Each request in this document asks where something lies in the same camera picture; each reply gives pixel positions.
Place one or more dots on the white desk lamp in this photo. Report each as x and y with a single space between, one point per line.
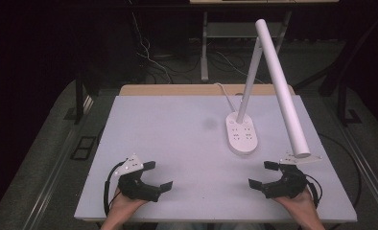
280 81

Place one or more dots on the black stand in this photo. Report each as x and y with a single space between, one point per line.
341 102
78 102

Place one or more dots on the person's left hand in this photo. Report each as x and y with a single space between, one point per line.
126 204

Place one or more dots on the grey metal stand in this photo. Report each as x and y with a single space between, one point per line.
205 57

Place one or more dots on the person's right hand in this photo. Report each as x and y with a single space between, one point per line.
296 204

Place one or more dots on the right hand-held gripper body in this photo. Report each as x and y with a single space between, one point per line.
289 183

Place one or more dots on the metal floor rail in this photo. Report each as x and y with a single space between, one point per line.
49 182
369 179

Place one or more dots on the black floor frame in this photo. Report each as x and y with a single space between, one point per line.
88 137

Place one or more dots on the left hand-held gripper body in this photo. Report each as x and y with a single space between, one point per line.
134 187

